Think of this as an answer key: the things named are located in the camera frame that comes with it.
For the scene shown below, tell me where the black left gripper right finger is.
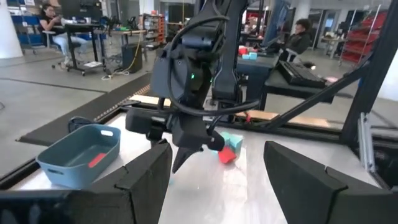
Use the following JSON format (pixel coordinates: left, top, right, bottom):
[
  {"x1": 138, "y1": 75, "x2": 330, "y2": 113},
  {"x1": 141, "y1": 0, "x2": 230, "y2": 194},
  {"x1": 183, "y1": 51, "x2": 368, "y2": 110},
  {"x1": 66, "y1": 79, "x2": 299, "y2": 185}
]
[{"x1": 263, "y1": 140, "x2": 379, "y2": 224}]

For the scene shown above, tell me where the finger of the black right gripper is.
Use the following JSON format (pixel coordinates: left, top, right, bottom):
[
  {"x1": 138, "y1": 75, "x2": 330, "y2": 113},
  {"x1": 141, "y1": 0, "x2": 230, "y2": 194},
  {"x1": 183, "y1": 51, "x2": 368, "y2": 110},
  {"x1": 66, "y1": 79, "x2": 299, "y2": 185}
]
[
  {"x1": 171, "y1": 145, "x2": 205, "y2": 174},
  {"x1": 146, "y1": 129, "x2": 170, "y2": 147}
]

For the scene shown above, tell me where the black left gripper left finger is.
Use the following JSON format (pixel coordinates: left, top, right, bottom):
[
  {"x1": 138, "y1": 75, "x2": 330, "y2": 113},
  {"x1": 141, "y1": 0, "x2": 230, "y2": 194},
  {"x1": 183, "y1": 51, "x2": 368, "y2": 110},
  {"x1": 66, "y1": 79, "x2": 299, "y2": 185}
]
[{"x1": 70, "y1": 140, "x2": 174, "y2": 224}]

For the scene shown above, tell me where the slate blue plastic bin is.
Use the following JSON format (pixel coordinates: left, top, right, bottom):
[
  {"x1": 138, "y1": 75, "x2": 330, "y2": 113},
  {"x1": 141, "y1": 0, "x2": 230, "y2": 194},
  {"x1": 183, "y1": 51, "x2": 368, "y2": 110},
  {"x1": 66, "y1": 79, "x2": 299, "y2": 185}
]
[{"x1": 35, "y1": 123, "x2": 122, "y2": 190}]

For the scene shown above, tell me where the black floor case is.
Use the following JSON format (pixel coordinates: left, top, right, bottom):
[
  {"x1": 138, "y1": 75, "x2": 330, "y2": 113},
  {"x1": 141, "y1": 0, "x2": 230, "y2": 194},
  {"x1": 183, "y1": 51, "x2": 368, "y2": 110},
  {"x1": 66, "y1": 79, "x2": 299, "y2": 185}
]
[{"x1": 67, "y1": 116, "x2": 98, "y2": 134}]

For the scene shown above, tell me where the black hazard-striped floor mat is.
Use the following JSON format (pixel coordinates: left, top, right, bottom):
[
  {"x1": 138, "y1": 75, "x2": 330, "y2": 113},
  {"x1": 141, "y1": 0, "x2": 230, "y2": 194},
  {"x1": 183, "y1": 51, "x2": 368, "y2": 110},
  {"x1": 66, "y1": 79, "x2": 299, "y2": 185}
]
[{"x1": 17, "y1": 72, "x2": 153, "y2": 147}]

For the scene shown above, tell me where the black computer tower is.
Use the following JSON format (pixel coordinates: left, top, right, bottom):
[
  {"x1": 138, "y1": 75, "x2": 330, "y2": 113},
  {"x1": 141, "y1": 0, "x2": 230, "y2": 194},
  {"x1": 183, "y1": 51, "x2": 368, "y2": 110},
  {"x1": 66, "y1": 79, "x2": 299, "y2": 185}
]
[{"x1": 121, "y1": 43, "x2": 144, "y2": 75}]

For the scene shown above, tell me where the orange storage shelf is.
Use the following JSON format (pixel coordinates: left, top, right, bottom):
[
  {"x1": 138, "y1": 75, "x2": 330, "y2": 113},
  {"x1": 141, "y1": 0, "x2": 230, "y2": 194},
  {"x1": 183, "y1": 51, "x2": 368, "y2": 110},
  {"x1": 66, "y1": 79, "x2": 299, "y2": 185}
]
[{"x1": 139, "y1": 12, "x2": 166, "y2": 47}]

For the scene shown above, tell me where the black keyboard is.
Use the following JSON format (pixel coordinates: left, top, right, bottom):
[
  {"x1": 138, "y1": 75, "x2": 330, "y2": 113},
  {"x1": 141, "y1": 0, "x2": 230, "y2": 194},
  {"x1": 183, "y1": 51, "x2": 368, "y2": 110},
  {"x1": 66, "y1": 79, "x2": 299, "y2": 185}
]
[{"x1": 276, "y1": 60, "x2": 327, "y2": 88}]

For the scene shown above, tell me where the black work desk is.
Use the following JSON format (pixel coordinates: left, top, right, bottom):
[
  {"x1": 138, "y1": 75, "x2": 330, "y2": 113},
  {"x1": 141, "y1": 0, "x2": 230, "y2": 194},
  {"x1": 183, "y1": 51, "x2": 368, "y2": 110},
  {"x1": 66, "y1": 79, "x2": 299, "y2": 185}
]
[{"x1": 63, "y1": 23, "x2": 147, "y2": 77}]

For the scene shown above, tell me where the person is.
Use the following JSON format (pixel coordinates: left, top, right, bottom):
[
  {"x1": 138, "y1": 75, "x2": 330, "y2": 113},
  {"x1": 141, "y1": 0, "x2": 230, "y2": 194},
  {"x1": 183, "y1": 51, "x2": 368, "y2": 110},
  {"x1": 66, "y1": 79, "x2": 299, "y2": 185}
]
[
  {"x1": 37, "y1": 2, "x2": 90, "y2": 68},
  {"x1": 279, "y1": 17, "x2": 313, "y2": 62}
]

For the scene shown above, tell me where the black monitor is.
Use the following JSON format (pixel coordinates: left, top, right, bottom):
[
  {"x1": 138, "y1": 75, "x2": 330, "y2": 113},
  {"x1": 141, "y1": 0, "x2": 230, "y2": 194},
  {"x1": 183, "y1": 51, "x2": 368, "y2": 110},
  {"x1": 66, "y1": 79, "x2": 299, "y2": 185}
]
[{"x1": 60, "y1": 0, "x2": 105, "y2": 19}]

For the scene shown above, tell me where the red storage shelf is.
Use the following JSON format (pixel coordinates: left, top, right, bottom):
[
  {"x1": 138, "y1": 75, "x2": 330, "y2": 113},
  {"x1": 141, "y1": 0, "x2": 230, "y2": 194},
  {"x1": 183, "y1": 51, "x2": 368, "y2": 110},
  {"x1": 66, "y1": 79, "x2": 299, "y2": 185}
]
[{"x1": 338, "y1": 4, "x2": 389, "y2": 65}]

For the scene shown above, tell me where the white round pillar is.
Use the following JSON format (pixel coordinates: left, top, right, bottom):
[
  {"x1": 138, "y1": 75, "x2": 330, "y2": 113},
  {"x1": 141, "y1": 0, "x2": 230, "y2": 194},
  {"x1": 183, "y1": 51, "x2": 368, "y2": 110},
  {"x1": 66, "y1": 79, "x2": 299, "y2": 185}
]
[{"x1": 0, "y1": 0, "x2": 24, "y2": 60}]

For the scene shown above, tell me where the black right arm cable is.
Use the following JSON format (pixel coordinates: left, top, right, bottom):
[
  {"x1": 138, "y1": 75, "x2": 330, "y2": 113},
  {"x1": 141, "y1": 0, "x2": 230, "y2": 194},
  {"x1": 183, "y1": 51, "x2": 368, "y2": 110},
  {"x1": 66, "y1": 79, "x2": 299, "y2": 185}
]
[{"x1": 160, "y1": 15, "x2": 261, "y2": 118}]

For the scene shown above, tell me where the silver metal bracket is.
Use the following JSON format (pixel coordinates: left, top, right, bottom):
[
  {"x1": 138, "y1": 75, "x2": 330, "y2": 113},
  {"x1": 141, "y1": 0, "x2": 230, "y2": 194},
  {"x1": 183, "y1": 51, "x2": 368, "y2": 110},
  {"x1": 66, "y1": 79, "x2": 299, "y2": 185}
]
[{"x1": 356, "y1": 111, "x2": 376, "y2": 174}]

